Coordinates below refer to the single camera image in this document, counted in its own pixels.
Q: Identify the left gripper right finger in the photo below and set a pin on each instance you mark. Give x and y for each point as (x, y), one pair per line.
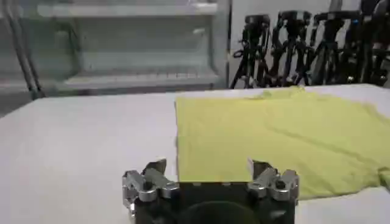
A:
(274, 182)

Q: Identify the black tripod with camera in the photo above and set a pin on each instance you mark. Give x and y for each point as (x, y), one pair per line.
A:
(292, 48)
(376, 45)
(254, 51)
(330, 48)

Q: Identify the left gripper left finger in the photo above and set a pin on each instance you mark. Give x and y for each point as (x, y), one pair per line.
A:
(143, 185)

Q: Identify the glass-sided display shelf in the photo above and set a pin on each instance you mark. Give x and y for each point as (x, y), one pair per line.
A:
(33, 51)

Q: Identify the yellow-green shirt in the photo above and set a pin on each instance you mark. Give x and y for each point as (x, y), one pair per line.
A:
(274, 137)

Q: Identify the open white display shelf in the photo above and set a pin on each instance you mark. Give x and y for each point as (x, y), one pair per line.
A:
(143, 45)

